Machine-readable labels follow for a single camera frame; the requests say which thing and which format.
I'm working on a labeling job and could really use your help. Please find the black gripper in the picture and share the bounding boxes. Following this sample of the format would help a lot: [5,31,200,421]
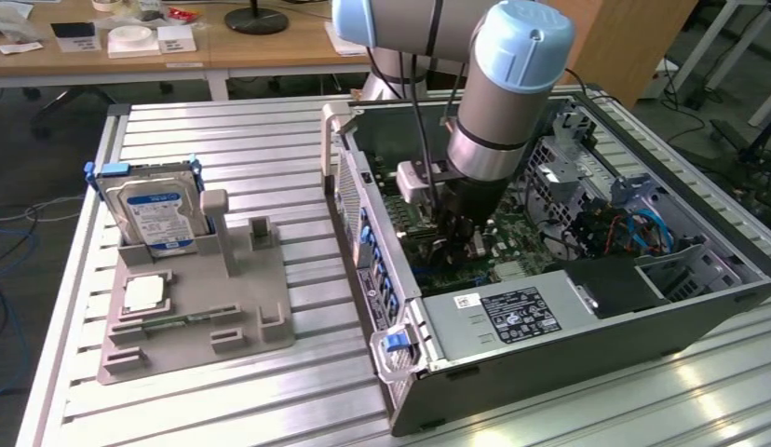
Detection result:
[440,178,507,243]

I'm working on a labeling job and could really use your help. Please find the green motherboard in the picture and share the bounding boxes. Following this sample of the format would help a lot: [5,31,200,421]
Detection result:
[367,153,567,299]

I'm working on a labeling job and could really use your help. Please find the silver chipset heatsink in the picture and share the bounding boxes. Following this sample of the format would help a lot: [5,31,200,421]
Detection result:
[492,260,531,283]

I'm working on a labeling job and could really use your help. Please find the silver perforated disk bay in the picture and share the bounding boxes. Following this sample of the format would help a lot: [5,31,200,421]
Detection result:
[523,134,592,234]

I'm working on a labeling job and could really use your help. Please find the grey power supply unit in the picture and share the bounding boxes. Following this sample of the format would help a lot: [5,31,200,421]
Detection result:
[421,272,602,362]

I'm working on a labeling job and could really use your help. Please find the silver disk bay plate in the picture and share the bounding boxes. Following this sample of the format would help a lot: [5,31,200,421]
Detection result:
[634,239,745,304]

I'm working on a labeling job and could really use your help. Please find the white paper stack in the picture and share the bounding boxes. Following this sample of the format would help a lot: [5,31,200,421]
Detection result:
[324,20,376,57]

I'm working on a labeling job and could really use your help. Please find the grey open PC case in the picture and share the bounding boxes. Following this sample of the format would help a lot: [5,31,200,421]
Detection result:
[321,83,771,438]

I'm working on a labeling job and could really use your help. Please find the wooden cabinet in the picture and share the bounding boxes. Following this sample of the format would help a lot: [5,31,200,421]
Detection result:
[547,0,702,111]

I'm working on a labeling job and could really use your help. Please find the grey parts rack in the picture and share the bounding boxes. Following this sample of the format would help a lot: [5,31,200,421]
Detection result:
[97,188,299,386]

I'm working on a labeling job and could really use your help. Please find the wooden desk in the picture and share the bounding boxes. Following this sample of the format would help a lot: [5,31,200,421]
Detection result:
[0,0,468,102]

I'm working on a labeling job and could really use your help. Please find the hard disk in blue caddy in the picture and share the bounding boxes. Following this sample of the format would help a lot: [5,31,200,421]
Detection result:
[84,156,217,257]

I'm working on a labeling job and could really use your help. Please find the black round lamp base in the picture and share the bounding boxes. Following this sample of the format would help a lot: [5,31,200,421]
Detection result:
[224,0,292,34]

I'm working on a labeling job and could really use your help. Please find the green RAM stick bare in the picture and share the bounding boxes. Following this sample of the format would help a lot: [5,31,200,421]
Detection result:
[140,309,229,330]

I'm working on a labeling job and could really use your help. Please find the silver CPU chip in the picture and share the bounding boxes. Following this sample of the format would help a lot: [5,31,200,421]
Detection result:
[121,275,168,314]

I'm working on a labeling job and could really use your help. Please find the plain white box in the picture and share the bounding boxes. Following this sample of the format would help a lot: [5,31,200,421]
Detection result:
[156,25,200,55]

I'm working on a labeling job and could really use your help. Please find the white round container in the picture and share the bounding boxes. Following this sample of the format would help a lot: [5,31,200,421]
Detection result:
[106,25,162,60]

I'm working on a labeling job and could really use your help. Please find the black office chair base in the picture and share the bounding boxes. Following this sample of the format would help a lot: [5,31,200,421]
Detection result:
[25,81,176,139]

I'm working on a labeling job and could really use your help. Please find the white box with black top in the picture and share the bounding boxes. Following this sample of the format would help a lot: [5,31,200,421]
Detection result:
[49,21,101,53]

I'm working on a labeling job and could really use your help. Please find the clear plastic bag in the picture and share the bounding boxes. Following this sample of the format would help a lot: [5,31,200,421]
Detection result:
[0,2,46,41]

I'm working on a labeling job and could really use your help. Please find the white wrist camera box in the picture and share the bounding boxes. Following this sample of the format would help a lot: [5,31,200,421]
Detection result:
[396,160,450,205]

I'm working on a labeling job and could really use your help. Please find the red wire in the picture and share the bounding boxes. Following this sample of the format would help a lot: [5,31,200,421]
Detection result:
[600,216,648,257]

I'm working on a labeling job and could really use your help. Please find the blue wire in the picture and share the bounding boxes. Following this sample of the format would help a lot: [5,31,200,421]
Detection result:
[631,210,676,255]

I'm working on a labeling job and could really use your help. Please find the black floor cables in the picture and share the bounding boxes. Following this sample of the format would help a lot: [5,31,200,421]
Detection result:
[709,118,771,210]

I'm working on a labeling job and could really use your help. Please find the white table frame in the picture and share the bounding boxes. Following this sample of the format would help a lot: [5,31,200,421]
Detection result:
[668,0,771,128]

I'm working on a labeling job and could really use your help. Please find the blue network cable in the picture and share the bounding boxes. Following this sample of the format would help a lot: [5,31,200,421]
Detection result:
[0,218,40,401]

